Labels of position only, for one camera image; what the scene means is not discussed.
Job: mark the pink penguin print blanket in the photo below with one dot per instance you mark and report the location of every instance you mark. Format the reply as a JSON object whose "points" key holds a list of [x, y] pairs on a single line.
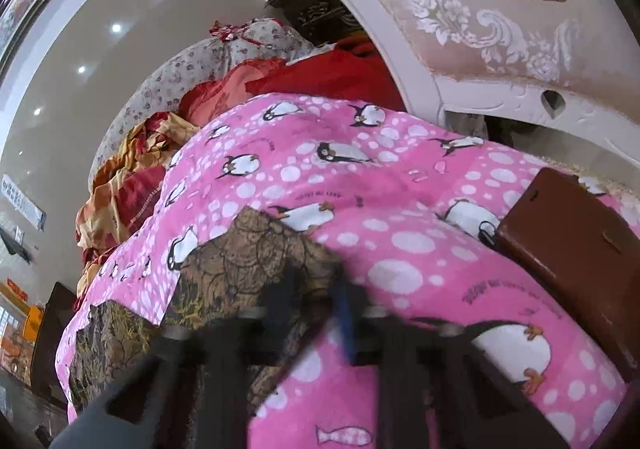
{"points": [[400, 169]]}

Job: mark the row of ceiling spotlights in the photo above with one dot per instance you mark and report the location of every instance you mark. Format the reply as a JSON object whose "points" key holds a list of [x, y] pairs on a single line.
{"points": [[116, 27]]}

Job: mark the brown patterned small cloth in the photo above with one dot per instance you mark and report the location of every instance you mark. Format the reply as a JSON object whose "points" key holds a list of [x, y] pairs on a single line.
{"points": [[250, 254]]}

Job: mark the dark patterned box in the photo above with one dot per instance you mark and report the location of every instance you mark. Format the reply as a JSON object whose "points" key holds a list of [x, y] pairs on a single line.
{"points": [[315, 4]]}

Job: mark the salmon cloth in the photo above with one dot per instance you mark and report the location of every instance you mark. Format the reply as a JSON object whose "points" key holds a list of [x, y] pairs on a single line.
{"points": [[220, 89]]}

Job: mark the brown leather wallet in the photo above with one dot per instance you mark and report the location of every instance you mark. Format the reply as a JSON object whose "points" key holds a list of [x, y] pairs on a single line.
{"points": [[565, 239]]}

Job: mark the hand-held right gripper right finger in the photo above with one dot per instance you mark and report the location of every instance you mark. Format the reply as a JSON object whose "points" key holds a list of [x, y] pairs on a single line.
{"points": [[346, 326]]}

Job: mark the framed wall picture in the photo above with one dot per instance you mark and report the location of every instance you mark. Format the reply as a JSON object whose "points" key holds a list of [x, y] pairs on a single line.
{"points": [[30, 9]]}

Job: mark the white wall sign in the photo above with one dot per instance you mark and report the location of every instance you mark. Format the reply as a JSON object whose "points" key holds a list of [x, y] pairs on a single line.
{"points": [[20, 201]]}

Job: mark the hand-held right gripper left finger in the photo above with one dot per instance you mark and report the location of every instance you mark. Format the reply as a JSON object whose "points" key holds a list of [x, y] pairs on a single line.
{"points": [[289, 291]]}

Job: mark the red blanket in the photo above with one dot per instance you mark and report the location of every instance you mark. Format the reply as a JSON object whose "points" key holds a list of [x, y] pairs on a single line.
{"points": [[325, 74]]}

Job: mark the orange box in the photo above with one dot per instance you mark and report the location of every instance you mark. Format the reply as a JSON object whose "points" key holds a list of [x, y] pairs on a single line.
{"points": [[34, 329]]}

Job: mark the black wall fixture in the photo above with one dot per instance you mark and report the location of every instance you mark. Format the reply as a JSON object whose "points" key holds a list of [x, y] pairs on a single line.
{"points": [[14, 245]]}

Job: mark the orange yellow patterned cloth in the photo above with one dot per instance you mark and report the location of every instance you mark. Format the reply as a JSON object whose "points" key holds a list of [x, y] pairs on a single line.
{"points": [[115, 189]]}

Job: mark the dark wooden cabinet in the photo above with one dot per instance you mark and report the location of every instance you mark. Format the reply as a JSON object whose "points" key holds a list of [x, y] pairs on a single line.
{"points": [[50, 339]]}

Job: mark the ornate beige headboard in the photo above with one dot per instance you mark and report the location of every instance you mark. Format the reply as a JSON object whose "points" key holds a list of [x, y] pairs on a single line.
{"points": [[500, 29]]}

